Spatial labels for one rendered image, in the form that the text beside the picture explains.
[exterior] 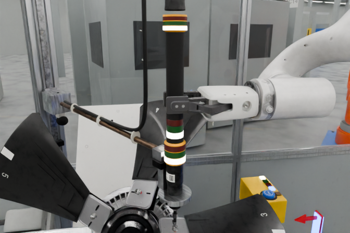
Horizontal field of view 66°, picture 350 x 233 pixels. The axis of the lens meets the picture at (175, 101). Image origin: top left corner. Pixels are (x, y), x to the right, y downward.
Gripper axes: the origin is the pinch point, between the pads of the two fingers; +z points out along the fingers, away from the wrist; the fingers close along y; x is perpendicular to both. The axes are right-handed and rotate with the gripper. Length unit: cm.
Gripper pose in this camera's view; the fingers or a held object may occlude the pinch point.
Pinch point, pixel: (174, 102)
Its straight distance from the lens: 51.4
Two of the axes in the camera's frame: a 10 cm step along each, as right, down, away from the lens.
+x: 0.1, -9.7, -2.5
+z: -9.9, 0.3, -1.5
